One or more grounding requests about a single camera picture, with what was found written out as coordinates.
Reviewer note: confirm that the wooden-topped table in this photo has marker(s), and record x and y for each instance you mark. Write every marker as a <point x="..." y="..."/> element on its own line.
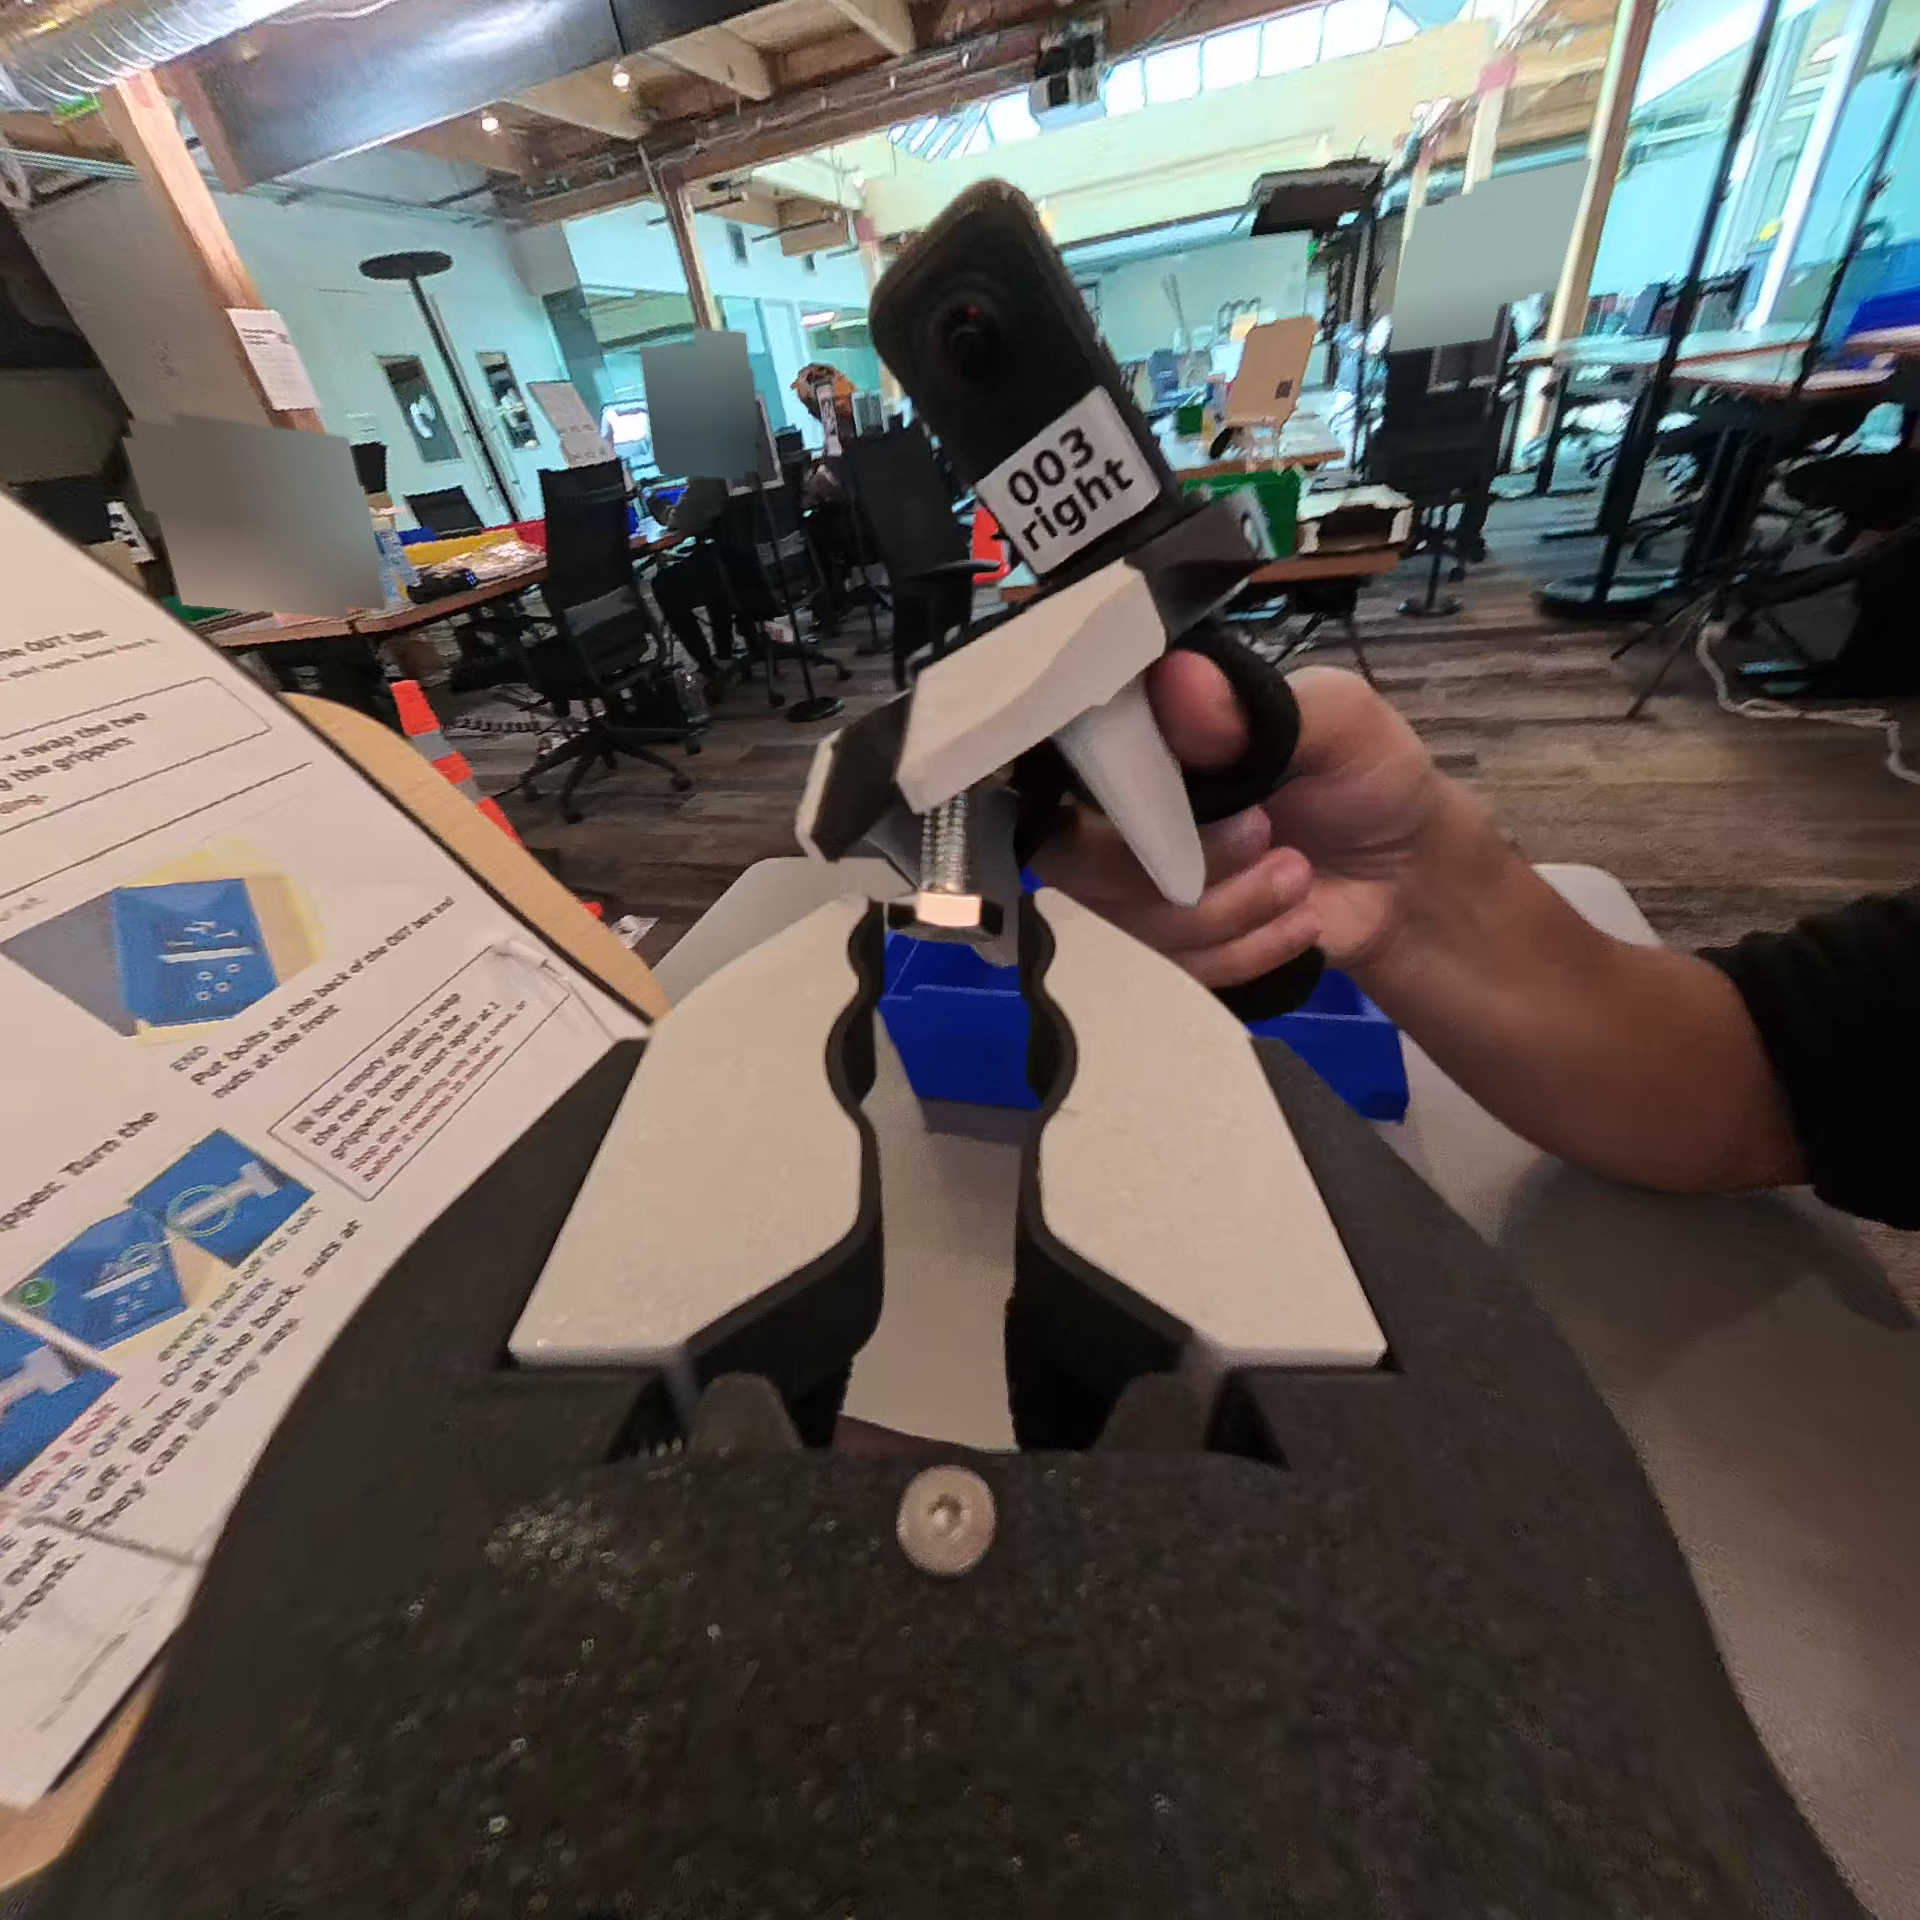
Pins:
<point x="434" y="598"/>

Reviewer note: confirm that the green plastic bin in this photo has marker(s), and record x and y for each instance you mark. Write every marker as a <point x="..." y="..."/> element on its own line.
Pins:
<point x="1253" y="504"/>

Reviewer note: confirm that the silver hex bolt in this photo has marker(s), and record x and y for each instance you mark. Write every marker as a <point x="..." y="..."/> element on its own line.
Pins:
<point x="950" y="849"/>

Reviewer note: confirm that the person's right hand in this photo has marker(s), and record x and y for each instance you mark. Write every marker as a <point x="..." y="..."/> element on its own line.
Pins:
<point x="1349" y="840"/>

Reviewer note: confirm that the black floor lamp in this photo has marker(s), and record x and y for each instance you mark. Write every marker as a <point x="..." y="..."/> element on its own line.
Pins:
<point x="406" y="267"/>

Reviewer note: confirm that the black wall poster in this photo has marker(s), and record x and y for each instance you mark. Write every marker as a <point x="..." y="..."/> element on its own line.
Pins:
<point x="421" y="412"/>

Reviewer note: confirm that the wooden board stand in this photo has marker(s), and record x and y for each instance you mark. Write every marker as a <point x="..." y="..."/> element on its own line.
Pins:
<point x="1276" y="368"/>

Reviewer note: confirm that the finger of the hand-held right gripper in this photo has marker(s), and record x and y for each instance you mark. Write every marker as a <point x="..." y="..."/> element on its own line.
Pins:
<point x="1036" y="674"/>
<point x="856" y="780"/>

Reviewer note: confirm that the wooden display board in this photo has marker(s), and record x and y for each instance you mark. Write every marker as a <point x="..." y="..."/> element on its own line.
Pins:
<point x="452" y="809"/>

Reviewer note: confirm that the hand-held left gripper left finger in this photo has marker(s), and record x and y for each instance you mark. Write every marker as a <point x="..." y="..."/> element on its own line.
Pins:
<point x="704" y="1185"/>

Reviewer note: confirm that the printed instruction sheet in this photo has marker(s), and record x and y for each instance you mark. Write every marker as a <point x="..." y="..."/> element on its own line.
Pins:
<point x="225" y="974"/>

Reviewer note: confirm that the orange traffic cone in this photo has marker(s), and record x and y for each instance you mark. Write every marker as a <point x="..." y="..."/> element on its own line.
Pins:
<point x="452" y="763"/>

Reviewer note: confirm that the ceiling projector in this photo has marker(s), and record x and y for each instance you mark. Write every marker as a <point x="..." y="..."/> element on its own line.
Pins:
<point x="1069" y="67"/>

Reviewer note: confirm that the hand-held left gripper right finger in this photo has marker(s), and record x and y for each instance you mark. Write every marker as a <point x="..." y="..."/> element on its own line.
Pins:
<point x="1184" y="1185"/>

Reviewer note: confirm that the black office chair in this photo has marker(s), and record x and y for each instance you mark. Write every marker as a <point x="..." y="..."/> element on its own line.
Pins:
<point x="916" y="540"/>
<point x="599" y="599"/>

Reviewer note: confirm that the silver ventilation duct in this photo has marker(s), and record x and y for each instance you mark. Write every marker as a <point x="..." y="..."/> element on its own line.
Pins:
<point x="77" y="43"/>

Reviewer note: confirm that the blue plastic bin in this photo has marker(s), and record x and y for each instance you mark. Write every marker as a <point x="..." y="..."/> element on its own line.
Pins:
<point x="960" y="1035"/>

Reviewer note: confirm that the wooden-edged table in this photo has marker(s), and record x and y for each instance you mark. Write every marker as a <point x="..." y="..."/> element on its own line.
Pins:
<point x="1349" y="542"/>

